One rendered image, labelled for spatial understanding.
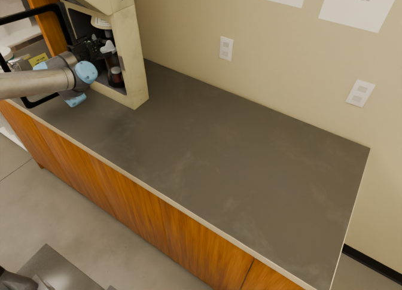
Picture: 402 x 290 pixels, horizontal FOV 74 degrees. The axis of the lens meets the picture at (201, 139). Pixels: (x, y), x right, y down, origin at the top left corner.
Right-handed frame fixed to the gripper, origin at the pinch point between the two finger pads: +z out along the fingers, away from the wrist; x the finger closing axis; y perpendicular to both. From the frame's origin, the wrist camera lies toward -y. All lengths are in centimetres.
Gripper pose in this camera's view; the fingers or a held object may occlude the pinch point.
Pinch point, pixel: (110, 45)
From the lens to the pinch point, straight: 134.8
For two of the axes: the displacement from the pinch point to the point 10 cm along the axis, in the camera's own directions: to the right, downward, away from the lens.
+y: 0.3, -6.9, -7.2
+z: 5.5, -5.9, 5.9
